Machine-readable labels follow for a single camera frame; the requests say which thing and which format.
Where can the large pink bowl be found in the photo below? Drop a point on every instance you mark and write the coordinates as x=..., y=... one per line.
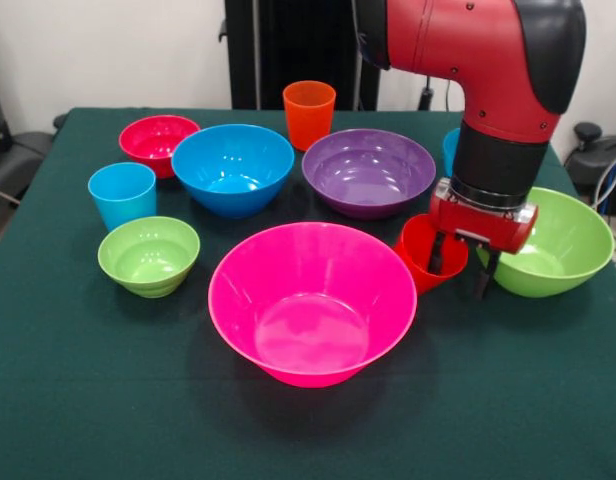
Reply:
x=313, y=280

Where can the blue cup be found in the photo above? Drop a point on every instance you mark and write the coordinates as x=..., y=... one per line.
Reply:
x=123, y=200

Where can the large blue bowl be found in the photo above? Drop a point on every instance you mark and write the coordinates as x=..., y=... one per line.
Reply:
x=228, y=165

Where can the small pinkish red bowl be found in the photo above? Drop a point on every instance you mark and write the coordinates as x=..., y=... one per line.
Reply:
x=153, y=137

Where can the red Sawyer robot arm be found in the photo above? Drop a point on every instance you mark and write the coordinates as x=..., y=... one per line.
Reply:
x=488, y=60

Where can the red cup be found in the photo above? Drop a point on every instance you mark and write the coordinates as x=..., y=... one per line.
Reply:
x=413, y=250

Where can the dark green tablecloth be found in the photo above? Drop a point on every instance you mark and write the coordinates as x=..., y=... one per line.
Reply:
x=63, y=400

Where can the small blue bowl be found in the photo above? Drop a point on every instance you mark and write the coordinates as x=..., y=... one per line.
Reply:
x=450, y=150

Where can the small green bowl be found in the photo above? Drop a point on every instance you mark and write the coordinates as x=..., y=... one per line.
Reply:
x=148, y=255

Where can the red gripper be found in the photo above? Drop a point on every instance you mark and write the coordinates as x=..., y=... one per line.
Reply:
x=483, y=225

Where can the orange cup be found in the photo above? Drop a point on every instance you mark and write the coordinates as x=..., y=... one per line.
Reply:
x=308, y=120

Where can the large green bowl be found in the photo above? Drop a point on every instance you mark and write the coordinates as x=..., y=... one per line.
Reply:
x=563, y=240

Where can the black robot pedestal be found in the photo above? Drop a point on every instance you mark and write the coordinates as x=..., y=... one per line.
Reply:
x=298, y=40

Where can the black equipment base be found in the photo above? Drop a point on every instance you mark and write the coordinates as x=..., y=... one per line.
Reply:
x=23, y=150
x=588, y=160

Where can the purple bowl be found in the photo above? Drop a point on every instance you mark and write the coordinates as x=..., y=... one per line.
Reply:
x=368, y=170

